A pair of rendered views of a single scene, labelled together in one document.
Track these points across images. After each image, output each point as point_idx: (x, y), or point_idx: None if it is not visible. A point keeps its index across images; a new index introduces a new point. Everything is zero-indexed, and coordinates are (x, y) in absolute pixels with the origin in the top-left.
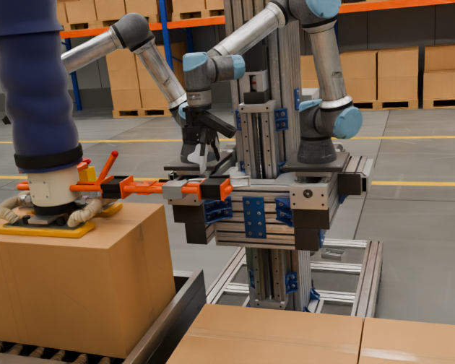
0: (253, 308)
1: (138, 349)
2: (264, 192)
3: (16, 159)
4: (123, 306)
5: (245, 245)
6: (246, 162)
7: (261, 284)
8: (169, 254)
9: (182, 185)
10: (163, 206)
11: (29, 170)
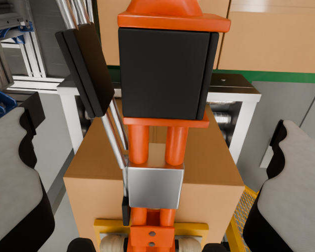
0: (98, 0)
1: (221, 96)
2: None
3: None
4: (211, 129)
5: None
6: None
7: (5, 17)
8: (94, 126)
9: (175, 167)
10: (67, 175)
11: None
